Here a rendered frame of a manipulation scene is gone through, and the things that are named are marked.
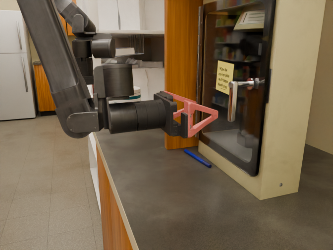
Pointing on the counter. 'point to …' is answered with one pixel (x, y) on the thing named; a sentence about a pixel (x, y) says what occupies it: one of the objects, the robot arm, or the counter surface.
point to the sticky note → (224, 76)
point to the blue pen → (197, 158)
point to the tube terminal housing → (283, 101)
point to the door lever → (236, 96)
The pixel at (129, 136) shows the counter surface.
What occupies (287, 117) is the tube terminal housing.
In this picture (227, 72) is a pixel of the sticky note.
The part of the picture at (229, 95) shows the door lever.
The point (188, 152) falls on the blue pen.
